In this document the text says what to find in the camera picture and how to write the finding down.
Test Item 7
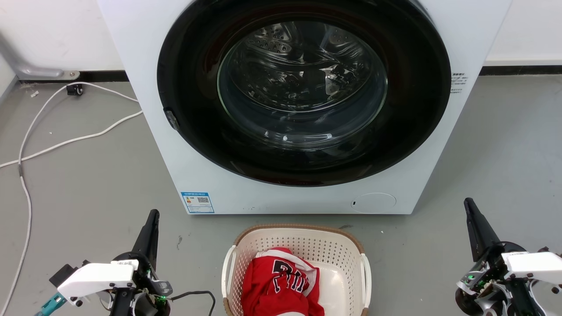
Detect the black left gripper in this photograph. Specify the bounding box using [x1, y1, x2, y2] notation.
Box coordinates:
[109, 209, 173, 316]

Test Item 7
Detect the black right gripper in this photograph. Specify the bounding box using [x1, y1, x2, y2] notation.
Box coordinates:
[455, 197, 562, 316]

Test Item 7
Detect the white perforated laundry basket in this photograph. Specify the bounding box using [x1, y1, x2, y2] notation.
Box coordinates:
[221, 224, 372, 316]

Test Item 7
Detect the blue energy label sticker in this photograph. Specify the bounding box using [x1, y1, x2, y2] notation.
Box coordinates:
[180, 191, 215, 214]

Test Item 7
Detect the round white filter cover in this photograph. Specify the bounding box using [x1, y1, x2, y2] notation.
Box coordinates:
[350, 193, 397, 214]

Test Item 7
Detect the black round washer door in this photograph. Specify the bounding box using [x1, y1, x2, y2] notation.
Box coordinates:
[157, 0, 452, 187]

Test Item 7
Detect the red sports jersey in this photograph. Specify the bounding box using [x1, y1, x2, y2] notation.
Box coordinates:
[241, 247, 325, 316]

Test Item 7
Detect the small printed text sticker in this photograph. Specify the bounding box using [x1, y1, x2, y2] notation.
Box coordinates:
[450, 72, 468, 94]

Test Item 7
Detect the white front-load washing machine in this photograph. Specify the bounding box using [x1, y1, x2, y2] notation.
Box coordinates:
[97, 0, 513, 215]

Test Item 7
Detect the steel washer drum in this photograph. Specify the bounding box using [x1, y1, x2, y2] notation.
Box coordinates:
[218, 20, 389, 150]

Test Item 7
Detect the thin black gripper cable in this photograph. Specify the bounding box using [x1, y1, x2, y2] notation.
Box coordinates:
[169, 290, 216, 316]

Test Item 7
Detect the teal cable connector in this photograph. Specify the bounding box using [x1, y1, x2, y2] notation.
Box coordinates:
[35, 292, 68, 316]

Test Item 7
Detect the short white floor cable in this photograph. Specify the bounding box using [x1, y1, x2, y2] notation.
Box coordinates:
[0, 110, 144, 169]

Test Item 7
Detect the long white floor cable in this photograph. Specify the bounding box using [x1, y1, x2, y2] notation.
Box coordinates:
[0, 82, 139, 316]

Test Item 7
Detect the grey wall pipe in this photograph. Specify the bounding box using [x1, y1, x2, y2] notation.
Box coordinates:
[0, 33, 81, 81]

